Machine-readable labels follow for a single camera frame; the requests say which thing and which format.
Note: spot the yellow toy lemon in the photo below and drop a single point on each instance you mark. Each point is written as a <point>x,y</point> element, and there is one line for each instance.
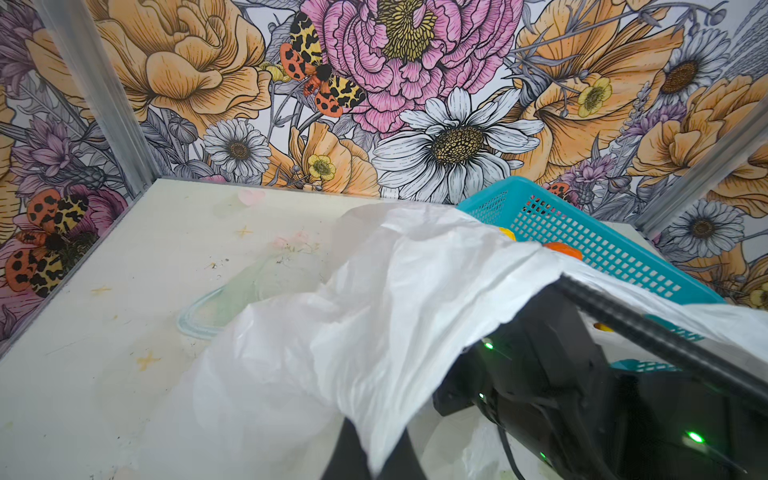
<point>508,233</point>

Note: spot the translucent white plastic bag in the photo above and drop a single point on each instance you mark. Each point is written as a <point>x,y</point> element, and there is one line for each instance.
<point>413,286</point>

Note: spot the teal plastic basket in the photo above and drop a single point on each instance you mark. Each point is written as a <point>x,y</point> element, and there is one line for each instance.
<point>534,214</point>

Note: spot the orange toy fruit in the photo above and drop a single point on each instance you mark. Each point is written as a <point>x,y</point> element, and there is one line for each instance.
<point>565,249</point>

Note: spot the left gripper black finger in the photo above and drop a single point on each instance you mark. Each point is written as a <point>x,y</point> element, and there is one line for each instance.
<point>349,461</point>

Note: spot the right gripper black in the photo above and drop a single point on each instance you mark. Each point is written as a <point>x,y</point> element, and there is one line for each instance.
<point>598,391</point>

